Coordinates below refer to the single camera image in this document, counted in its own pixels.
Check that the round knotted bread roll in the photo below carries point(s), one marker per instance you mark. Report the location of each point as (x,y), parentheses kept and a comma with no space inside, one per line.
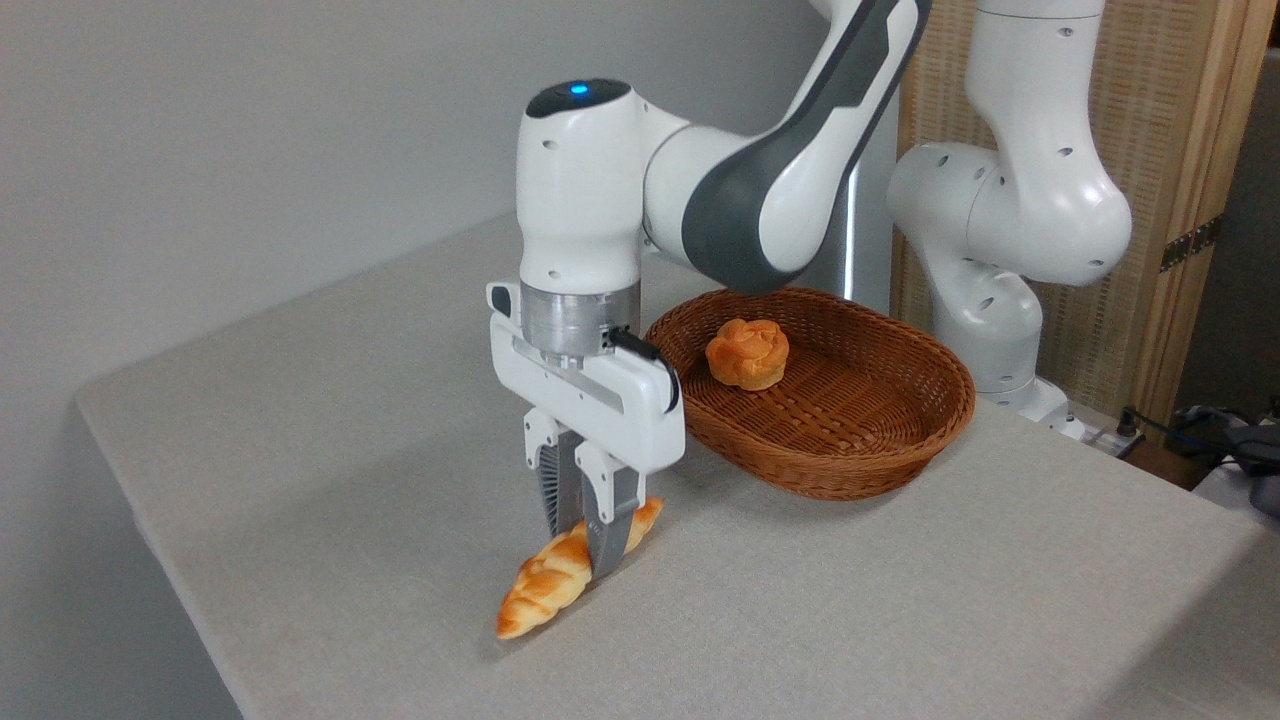
(747,355)

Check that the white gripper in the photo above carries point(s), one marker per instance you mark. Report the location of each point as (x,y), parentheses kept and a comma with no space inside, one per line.
(620,410)

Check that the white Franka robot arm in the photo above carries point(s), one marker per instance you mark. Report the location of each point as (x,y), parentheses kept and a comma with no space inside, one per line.
(590,200)

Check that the brown oval wicker basket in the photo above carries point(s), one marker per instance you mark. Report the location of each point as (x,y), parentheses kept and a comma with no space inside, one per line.
(850,440)

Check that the metal screen hinge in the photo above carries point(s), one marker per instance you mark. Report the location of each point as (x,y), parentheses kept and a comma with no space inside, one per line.
(1190,243)

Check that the white power strip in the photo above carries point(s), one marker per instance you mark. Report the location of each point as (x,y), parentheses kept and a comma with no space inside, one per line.
(1105,436)

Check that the dark bag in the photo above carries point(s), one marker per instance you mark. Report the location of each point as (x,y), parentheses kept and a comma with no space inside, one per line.
(1255,455)

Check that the long braided bread loaf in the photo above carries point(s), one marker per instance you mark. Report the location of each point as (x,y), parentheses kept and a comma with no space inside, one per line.
(545,590)

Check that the grey tablecloth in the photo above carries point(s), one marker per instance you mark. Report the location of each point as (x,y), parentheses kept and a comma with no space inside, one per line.
(350,480)

